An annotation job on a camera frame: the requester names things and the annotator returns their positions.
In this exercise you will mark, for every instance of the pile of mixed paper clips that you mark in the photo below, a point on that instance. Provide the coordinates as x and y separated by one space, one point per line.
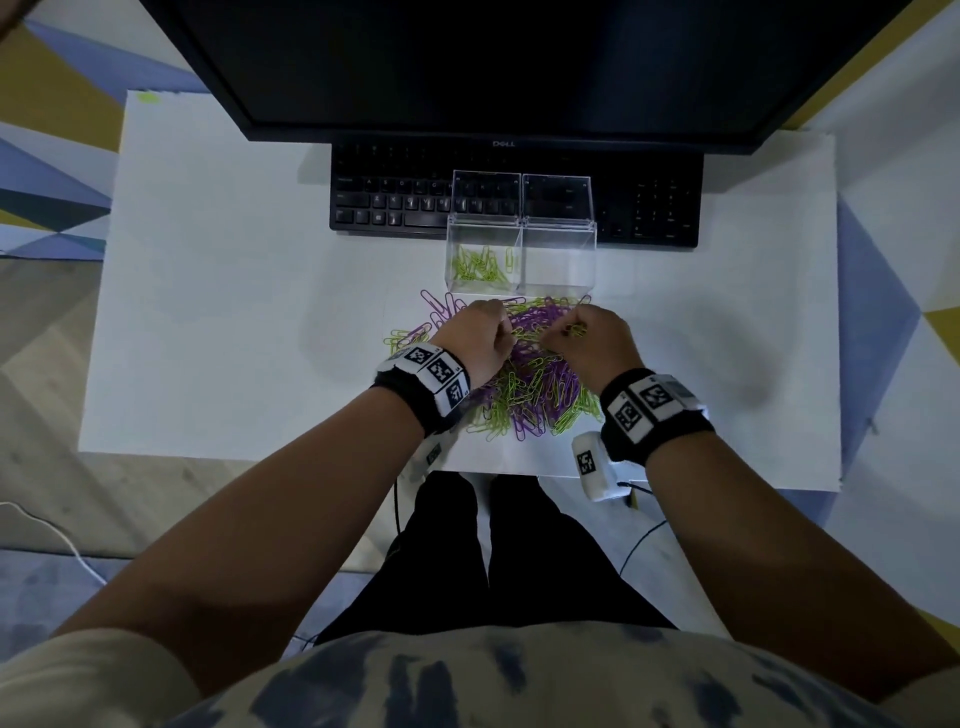
532 397

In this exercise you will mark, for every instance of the person's tie-dye shirt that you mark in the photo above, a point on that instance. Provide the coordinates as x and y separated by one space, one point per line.
487 682

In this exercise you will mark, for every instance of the person's black trousers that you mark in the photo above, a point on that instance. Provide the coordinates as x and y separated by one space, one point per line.
517 570

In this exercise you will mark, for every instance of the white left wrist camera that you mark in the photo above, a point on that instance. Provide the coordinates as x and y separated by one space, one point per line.
433 454

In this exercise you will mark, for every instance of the black wristband with markers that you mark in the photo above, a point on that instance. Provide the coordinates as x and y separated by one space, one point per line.
660 439
412 401

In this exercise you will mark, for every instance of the person's right forearm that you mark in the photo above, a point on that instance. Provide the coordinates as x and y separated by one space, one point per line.
787 562

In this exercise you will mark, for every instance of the brown wooden board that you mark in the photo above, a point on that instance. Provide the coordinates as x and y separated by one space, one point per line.
11 9

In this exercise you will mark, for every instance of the black right wristband with markers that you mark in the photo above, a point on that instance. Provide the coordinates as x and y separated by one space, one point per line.
660 439

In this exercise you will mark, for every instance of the person's left hand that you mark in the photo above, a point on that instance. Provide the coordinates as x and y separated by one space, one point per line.
476 341

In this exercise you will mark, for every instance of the person's left forearm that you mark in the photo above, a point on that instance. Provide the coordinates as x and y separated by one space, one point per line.
247 540

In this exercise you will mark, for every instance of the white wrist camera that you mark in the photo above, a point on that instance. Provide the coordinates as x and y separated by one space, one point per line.
596 472
433 454

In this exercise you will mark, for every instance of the black left wristband with markers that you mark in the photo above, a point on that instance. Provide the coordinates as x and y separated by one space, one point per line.
412 401

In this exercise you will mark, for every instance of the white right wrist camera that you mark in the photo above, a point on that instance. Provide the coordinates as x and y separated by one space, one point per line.
596 472

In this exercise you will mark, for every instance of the black keyboard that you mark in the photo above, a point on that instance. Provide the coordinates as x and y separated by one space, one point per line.
375 206

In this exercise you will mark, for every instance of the heap of green paper clips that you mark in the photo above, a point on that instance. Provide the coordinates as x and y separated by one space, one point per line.
480 266

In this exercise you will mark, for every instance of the black computer monitor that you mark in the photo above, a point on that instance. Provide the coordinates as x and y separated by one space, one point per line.
487 60

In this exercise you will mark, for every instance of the person's right hand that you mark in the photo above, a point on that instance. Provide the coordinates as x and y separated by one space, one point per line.
596 349

